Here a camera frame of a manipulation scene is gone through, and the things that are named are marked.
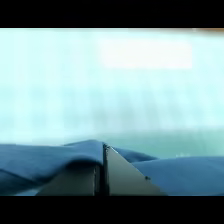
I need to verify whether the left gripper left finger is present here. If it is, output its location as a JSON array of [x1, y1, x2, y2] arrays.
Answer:
[[35, 163, 103, 197]]

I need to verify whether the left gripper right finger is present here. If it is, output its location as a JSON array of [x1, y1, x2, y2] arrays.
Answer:
[[102, 143, 168, 197]]

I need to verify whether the blue shirt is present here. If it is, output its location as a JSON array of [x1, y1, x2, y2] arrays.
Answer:
[[0, 139, 224, 197]]

